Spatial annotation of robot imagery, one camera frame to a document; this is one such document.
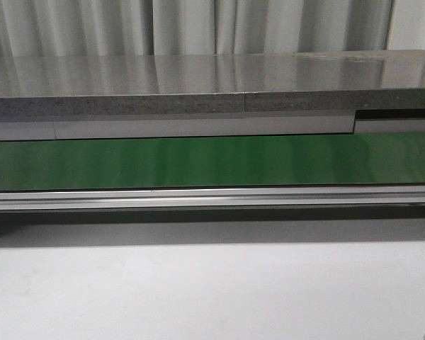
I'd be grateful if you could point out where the grey stone counter slab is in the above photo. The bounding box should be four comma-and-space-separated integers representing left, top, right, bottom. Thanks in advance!
0, 50, 425, 121

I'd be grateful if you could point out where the green conveyor belt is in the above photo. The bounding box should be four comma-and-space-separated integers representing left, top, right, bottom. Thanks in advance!
0, 132, 425, 191

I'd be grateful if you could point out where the white pleated curtain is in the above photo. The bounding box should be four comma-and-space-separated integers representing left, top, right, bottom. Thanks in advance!
0, 1, 425, 57

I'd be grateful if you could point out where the aluminium conveyor frame rail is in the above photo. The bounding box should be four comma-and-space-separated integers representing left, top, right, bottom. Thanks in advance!
0, 184, 425, 212

